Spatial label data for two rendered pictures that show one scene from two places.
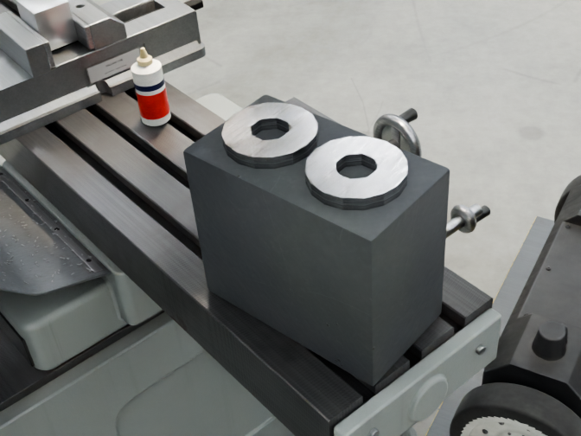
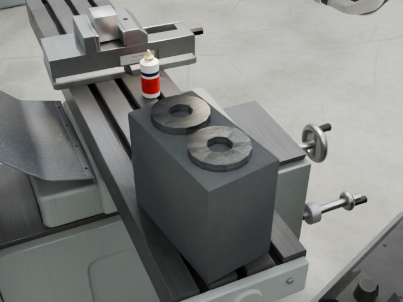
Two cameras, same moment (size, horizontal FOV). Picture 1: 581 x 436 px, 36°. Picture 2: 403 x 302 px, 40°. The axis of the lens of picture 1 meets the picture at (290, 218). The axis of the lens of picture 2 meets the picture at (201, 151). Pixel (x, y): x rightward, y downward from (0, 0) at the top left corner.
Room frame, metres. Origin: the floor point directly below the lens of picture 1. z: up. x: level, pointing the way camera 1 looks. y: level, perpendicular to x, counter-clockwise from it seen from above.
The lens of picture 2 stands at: (0.01, -0.17, 1.56)
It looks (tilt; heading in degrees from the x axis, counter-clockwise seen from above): 38 degrees down; 13
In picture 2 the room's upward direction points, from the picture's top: straight up
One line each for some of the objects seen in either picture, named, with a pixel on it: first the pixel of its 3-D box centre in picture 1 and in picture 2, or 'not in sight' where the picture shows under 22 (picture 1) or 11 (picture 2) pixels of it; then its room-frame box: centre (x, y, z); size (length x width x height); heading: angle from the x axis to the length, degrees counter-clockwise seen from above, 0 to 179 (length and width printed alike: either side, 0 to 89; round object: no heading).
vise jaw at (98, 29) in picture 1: (86, 17); (128, 26); (1.16, 0.27, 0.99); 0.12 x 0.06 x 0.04; 35
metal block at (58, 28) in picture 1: (47, 20); (104, 23); (1.13, 0.31, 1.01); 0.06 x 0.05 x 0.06; 35
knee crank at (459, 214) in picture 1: (448, 228); (334, 205); (1.21, -0.29, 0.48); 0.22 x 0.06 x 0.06; 127
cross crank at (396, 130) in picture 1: (383, 151); (303, 146); (1.30, -0.18, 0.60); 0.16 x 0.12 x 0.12; 127
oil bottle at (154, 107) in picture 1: (150, 84); (150, 72); (1.02, 0.17, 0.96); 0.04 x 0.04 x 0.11
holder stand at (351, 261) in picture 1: (316, 230); (200, 179); (0.64, -0.02, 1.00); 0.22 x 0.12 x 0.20; 47
